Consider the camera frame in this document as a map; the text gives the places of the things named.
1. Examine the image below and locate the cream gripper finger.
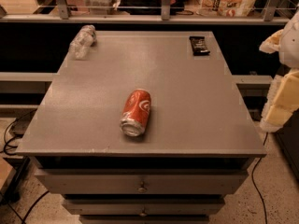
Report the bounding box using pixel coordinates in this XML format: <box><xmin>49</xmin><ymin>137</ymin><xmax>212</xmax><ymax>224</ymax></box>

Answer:
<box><xmin>259</xmin><ymin>29</ymin><xmax>283</xmax><ymax>54</ymax></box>
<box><xmin>260</xmin><ymin>70</ymin><xmax>299</xmax><ymax>133</ymax></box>

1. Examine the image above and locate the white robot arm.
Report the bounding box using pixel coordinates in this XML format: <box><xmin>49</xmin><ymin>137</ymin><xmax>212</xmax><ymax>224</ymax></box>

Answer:
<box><xmin>259</xmin><ymin>13</ymin><xmax>299</xmax><ymax>133</ymax></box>

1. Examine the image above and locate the clear plastic water bottle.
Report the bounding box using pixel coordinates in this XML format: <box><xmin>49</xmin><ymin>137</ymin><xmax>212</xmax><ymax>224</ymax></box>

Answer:
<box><xmin>68</xmin><ymin>25</ymin><xmax>96</xmax><ymax>60</ymax></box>

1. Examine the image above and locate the black bag behind glass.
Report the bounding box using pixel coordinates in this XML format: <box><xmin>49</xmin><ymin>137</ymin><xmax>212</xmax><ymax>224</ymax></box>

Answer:
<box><xmin>118</xmin><ymin>0</ymin><xmax>188</xmax><ymax>15</ymax></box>

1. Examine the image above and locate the grey drawer cabinet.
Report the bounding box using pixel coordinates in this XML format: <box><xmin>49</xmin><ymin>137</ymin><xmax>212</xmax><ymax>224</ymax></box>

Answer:
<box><xmin>18</xmin><ymin>31</ymin><xmax>265</xmax><ymax>224</ymax></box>

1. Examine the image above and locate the red crushed soda can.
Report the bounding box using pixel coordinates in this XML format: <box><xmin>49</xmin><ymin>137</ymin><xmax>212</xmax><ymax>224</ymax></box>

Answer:
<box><xmin>120</xmin><ymin>89</ymin><xmax>151</xmax><ymax>137</ymax></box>

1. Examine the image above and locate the black cable right floor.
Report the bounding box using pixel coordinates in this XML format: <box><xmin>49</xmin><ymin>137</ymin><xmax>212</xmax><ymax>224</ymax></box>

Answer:
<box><xmin>250</xmin><ymin>132</ymin><xmax>270</xmax><ymax>224</ymax></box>

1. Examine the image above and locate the black cables left floor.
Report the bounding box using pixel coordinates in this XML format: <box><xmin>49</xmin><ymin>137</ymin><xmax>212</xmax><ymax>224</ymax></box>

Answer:
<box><xmin>2</xmin><ymin>109</ymin><xmax>37</xmax><ymax>157</ymax></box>

